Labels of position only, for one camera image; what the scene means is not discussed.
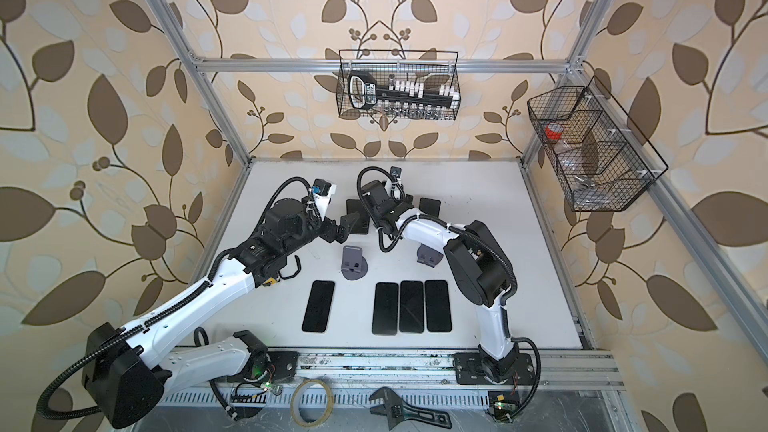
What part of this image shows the silver phone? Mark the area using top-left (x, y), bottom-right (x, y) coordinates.
top-left (301, 280), bottom-right (335, 333)

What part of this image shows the purple phone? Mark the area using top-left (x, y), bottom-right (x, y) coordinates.
top-left (371, 282), bottom-right (399, 336)

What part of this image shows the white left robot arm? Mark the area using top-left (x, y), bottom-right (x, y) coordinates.
top-left (36, 177), bottom-right (359, 428)

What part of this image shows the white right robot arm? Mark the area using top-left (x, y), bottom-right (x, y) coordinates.
top-left (356, 166), bottom-right (542, 423)

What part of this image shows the black flat phone stand left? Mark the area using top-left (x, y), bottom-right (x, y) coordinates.
top-left (346, 199), bottom-right (370, 235)

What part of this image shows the black phone stand front left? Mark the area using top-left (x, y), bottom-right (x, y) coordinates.
top-left (340, 246), bottom-right (368, 281)

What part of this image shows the black flat stand back right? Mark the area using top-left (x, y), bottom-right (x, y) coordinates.
top-left (418, 197), bottom-right (442, 217)

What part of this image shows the grey round stand front right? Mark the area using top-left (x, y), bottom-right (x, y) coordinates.
top-left (417, 244), bottom-right (444, 268)

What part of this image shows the yellow black tape measure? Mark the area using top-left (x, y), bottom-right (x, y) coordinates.
top-left (263, 254), bottom-right (303, 286)

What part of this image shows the black socket set tool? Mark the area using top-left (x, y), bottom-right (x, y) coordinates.
top-left (346, 72), bottom-right (461, 110)

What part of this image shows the black adjustable wrench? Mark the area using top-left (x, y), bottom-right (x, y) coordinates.
top-left (369, 387), bottom-right (453, 431)

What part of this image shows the black wire basket back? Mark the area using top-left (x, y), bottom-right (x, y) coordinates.
top-left (335, 47), bottom-right (462, 121)

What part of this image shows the black wire basket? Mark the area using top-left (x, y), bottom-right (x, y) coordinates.
top-left (527, 77), bottom-right (668, 212)
top-left (335, 47), bottom-right (462, 121)

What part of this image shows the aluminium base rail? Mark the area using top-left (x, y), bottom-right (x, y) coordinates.
top-left (119, 346), bottom-right (625, 409)

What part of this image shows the tape roll ring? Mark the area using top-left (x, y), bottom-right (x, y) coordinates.
top-left (290, 377), bottom-right (335, 430)

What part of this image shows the black wire basket right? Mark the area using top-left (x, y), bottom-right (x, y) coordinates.
top-left (527, 77), bottom-right (668, 212)

